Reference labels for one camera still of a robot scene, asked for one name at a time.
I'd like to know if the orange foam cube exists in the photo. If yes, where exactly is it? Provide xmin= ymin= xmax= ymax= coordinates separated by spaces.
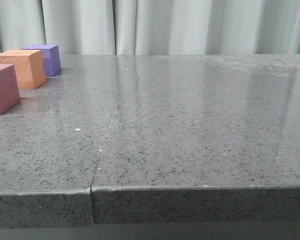
xmin=0 ymin=49 xmax=47 ymax=90

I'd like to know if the grey-green curtain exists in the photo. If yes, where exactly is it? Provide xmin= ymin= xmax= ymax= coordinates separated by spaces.
xmin=0 ymin=0 xmax=300 ymax=55

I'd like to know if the purple foam cube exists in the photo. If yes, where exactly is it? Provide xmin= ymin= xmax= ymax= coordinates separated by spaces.
xmin=21 ymin=44 xmax=62 ymax=77

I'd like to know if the pink foam cube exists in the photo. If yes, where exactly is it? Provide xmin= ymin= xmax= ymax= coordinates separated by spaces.
xmin=0 ymin=64 xmax=20 ymax=115

